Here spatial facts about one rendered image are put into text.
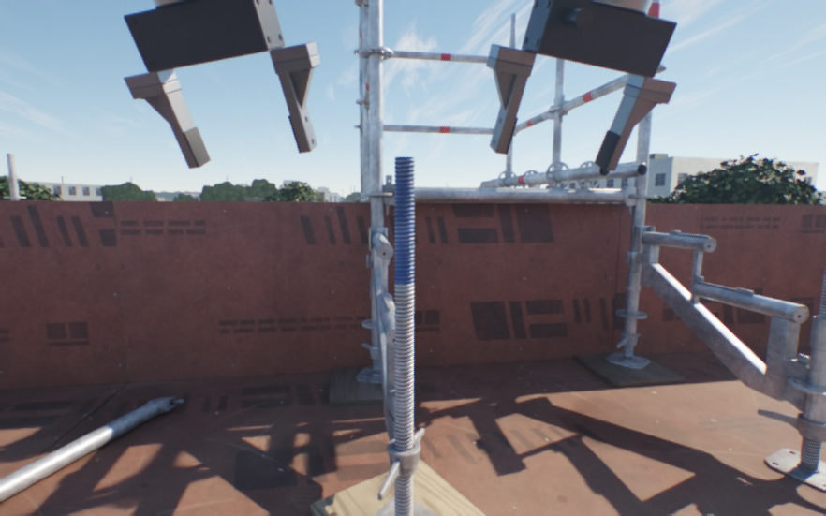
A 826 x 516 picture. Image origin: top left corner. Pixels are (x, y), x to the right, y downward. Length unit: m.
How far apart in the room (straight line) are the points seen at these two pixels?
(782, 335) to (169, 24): 1.52
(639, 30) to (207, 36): 0.41
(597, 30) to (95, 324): 1.87
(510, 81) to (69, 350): 1.88
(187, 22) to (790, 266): 2.61
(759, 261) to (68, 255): 2.95
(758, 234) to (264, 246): 2.23
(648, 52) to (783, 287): 2.27
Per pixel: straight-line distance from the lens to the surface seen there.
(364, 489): 1.14
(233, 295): 1.78
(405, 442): 0.90
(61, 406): 1.93
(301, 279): 1.72
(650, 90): 0.53
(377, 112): 1.59
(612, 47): 0.49
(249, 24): 0.46
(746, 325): 2.60
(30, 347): 2.13
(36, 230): 2.03
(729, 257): 2.45
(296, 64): 0.46
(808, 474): 1.58
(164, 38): 0.50
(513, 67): 0.46
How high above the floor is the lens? 0.69
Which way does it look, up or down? 7 degrees down
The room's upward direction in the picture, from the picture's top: straight up
